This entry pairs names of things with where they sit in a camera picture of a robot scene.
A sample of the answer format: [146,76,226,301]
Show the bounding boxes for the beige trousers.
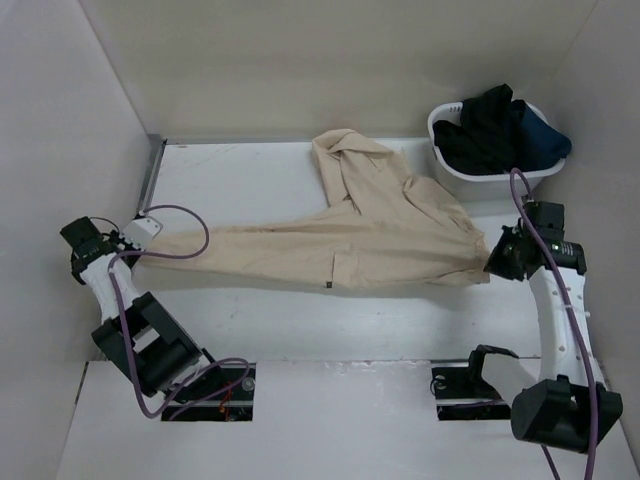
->
[142,129,490,290]

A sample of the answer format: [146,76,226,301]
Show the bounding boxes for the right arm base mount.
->
[429,362,511,421]

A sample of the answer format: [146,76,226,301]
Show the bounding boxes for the black garment in basket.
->
[433,84,522,176]

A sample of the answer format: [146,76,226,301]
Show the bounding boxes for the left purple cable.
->
[89,203,251,420]

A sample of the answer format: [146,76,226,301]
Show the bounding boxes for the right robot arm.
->
[463,200,623,454]

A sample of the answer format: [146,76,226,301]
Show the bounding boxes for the white laundry basket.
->
[428,101,566,201]

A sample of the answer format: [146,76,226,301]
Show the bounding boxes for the dark blue garment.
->
[510,99,572,172]

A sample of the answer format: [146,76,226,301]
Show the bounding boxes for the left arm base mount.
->
[161,363,256,423]

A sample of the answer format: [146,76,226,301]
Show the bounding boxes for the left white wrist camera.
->
[120,215,163,251]

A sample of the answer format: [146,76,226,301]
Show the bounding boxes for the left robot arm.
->
[60,215,228,404]

